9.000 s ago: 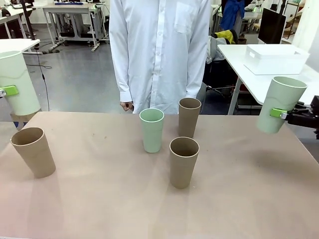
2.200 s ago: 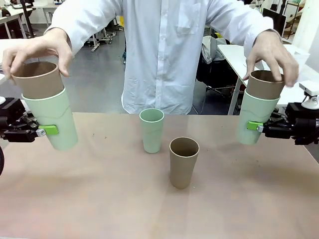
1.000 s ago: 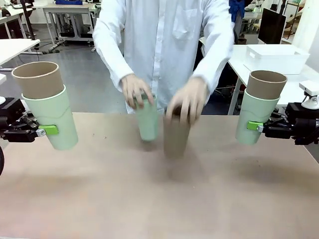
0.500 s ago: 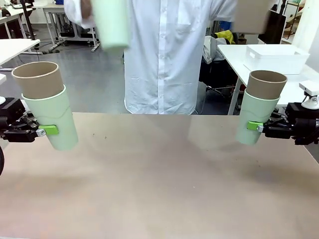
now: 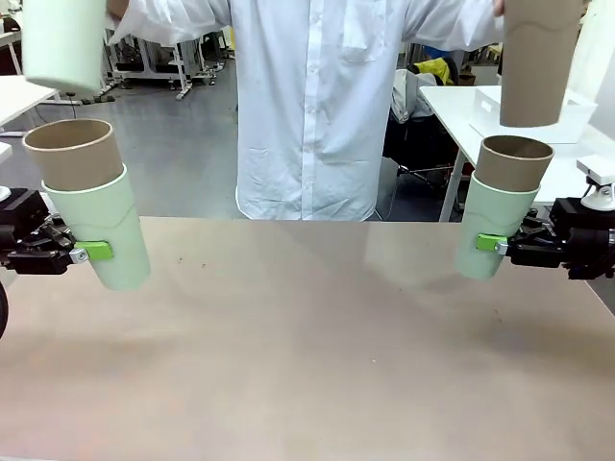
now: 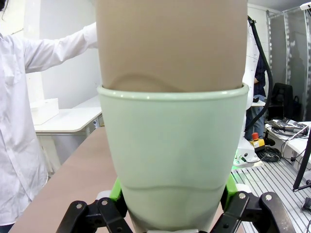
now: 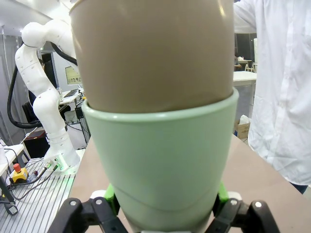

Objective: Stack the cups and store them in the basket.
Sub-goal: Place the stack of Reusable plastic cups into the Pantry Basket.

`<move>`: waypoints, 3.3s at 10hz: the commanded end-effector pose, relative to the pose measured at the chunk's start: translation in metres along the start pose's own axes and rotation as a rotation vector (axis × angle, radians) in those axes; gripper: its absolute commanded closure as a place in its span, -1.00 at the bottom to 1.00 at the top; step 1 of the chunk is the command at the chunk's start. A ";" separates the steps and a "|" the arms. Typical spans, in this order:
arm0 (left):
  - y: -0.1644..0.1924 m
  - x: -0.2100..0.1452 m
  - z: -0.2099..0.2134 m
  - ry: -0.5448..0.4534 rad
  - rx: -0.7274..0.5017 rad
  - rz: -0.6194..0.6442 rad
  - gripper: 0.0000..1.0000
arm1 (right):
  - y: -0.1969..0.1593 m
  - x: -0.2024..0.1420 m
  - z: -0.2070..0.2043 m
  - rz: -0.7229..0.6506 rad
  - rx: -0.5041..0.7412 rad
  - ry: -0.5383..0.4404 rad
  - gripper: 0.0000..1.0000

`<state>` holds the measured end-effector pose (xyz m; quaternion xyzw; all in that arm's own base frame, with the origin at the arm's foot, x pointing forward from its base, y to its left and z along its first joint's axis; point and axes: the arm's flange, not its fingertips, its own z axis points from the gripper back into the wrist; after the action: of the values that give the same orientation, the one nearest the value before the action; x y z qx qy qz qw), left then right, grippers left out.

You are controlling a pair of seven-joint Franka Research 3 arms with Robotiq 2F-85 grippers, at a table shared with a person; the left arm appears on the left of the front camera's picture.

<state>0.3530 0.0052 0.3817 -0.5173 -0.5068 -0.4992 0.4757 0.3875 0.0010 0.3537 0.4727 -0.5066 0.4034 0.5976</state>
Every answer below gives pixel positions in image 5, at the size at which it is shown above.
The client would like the person left forearm white sleeve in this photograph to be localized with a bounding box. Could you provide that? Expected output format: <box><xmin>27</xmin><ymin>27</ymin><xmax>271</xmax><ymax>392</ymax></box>
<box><xmin>446</xmin><ymin>0</ymin><xmax>505</xmax><ymax>52</ymax></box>

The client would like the white frame desk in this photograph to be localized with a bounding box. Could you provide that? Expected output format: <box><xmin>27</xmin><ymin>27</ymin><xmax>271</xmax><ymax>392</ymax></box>
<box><xmin>103</xmin><ymin>33</ymin><xmax>236</xmax><ymax>105</ymax></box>

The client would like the grey white jacket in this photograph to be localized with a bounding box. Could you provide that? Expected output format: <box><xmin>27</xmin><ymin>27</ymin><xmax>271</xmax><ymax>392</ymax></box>
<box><xmin>391</xmin><ymin>71</ymin><xmax>436</xmax><ymax>126</ymax></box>

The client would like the black office chair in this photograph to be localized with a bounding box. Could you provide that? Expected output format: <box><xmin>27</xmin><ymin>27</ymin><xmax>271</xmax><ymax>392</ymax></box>
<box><xmin>383</xmin><ymin>57</ymin><xmax>462</xmax><ymax>217</ymax></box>

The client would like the white plastic basket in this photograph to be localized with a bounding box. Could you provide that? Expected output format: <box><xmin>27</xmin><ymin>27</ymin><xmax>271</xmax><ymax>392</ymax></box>
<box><xmin>469</xmin><ymin>85</ymin><xmax>600</xmax><ymax>145</ymax></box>

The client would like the person right forearm white sleeve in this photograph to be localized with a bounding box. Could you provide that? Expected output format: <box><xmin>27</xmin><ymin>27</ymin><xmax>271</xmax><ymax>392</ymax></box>
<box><xmin>108</xmin><ymin>0</ymin><xmax>193</xmax><ymax>47</ymax></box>

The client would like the yellow black bag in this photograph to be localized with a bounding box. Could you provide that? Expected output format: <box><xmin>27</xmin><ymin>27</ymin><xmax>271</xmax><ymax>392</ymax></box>
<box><xmin>412</xmin><ymin>56</ymin><xmax>460</xmax><ymax>87</ymax></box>

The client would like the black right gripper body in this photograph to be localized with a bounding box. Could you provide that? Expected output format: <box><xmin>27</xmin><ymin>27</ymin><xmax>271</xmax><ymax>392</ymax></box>
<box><xmin>509</xmin><ymin>196</ymin><xmax>615</xmax><ymax>280</ymax></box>

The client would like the brown cardboard box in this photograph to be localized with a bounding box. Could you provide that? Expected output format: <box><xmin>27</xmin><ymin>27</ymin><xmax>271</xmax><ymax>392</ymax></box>
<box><xmin>458</xmin><ymin>42</ymin><xmax>504</xmax><ymax>87</ymax></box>

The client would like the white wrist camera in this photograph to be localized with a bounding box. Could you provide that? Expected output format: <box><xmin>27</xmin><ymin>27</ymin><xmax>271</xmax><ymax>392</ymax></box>
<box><xmin>575</xmin><ymin>158</ymin><xmax>615</xmax><ymax>210</ymax></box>

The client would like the brown plastic cup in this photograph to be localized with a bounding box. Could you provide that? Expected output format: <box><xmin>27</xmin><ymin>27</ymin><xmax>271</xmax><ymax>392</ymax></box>
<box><xmin>475</xmin><ymin>135</ymin><xmax>554</xmax><ymax>193</ymax></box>
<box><xmin>499</xmin><ymin>0</ymin><xmax>581</xmax><ymax>129</ymax></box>
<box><xmin>22</xmin><ymin>118</ymin><xmax>127</xmax><ymax>193</ymax></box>

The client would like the person body in white shirt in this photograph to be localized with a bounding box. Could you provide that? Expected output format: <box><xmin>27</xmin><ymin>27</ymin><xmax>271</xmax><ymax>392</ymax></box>
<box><xmin>108</xmin><ymin>0</ymin><xmax>505</xmax><ymax>222</ymax></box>

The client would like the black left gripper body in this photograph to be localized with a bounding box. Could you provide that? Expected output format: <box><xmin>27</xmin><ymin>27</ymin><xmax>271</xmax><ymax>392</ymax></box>
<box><xmin>0</xmin><ymin>189</ymin><xmax>76</xmax><ymax>276</ymax></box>

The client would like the white side table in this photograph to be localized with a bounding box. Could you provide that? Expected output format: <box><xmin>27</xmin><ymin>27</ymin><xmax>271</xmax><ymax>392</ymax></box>
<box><xmin>0</xmin><ymin>74</ymin><xmax>63</xmax><ymax>133</ymax></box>
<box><xmin>417</xmin><ymin>85</ymin><xmax>615</xmax><ymax>223</ymax></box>

